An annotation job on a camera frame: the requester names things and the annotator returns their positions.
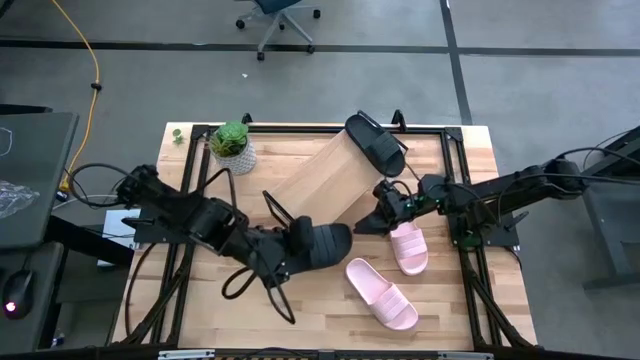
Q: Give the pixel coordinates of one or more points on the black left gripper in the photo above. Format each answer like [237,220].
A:
[267,252]

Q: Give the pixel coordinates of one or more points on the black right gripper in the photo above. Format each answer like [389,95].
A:
[397,202]

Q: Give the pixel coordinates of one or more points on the black rubber slide sandal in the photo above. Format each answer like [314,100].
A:
[332,245]
[375,145]

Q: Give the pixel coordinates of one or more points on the pink rubber slide sandal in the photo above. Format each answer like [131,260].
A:
[410,250]
[382,297]

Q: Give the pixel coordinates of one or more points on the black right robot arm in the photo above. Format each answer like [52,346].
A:
[525,187]

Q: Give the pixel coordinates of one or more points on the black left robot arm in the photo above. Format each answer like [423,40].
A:
[175,210]

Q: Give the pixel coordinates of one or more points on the succulent in white patterned pot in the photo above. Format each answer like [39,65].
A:
[240,160]

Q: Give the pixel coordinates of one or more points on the grey side cart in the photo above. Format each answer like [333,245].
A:
[607,220]

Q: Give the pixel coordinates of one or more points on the office chair base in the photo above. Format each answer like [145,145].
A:
[275,5]

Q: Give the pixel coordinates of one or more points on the black side desk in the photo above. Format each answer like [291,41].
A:
[45,150]

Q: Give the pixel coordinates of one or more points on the clear plastic bag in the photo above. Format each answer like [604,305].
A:
[15,197]

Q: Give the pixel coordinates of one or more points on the black computer mouse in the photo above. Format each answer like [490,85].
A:
[17,292]

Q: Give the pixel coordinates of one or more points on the wooden shelf black metal frame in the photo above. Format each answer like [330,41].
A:
[325,185]

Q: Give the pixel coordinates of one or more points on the black aluminium table frame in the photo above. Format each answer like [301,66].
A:
[300,129]

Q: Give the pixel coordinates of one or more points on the silver table bracket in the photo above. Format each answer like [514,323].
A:
[465,356]
[185,354]

